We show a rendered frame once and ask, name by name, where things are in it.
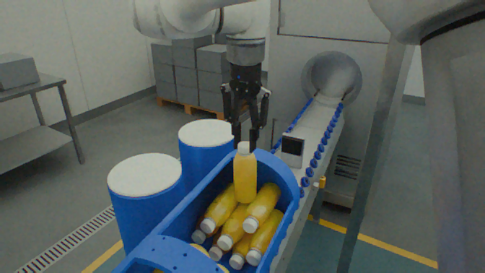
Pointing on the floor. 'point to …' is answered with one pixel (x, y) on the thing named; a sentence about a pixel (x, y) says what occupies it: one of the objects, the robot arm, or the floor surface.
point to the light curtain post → (389, 80)
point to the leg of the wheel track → (320, 201)
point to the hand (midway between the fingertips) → (245, 138)
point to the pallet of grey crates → (193, 73)
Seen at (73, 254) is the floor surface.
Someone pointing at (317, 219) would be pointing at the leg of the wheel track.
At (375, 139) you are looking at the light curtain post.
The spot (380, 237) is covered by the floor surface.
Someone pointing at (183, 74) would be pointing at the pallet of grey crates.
